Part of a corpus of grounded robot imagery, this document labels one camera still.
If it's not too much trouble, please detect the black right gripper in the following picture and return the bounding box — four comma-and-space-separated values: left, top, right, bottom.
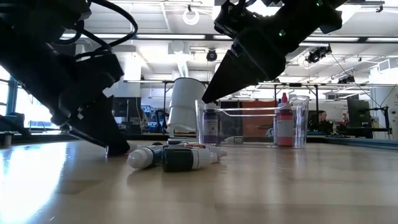
202, 26, 289, 105

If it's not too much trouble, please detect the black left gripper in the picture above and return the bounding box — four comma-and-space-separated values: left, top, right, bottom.
0, 18, 131, 156

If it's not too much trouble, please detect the large purple food coloring bottle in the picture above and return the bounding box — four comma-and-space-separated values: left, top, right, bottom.
202, 102, 220, 145

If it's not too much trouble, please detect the large red food coloring bottle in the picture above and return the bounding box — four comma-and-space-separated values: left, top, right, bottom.
275, 92, 294, 147

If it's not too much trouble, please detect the small brown food coloring bottle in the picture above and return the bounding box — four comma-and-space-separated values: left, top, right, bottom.
185, 142, 228, 158

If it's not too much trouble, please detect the black monitor screen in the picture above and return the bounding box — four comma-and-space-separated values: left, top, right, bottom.
112, 96, 142, 125

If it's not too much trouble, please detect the clear plastic bin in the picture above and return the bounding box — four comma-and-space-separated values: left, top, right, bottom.
195, 95, 310, 149

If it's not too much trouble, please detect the white cylindrical cup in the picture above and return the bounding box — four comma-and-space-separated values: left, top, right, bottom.
167, 77, 207, 139

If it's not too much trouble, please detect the white ceiling air vent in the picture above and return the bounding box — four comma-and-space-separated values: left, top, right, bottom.
167, 40, 194, 78

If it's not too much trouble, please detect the large window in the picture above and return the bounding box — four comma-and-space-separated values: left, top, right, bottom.
0, 65, 60, 130

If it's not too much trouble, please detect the long ceiling light strip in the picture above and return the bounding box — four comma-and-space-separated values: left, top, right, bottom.
60, 32, 398, 44

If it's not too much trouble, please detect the person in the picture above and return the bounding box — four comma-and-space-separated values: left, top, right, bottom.
310, 110, 334, 135

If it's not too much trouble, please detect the black equipment stand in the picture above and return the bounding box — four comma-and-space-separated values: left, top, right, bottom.
346, 93, 393, 140

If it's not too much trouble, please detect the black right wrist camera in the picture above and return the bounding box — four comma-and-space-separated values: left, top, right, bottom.
213, 0, 264, 40

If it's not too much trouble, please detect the white coiled cable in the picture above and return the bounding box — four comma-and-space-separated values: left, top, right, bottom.
182, 7, 201, 26

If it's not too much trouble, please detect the black ceiling camera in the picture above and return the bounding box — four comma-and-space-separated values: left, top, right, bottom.
306, 45, 332, 65

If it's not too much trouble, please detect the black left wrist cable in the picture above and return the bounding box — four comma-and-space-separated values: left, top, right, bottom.
62, 0, 139, 60

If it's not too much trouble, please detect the black aluminium table frame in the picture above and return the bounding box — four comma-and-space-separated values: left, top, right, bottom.
0, 113, 398, 152

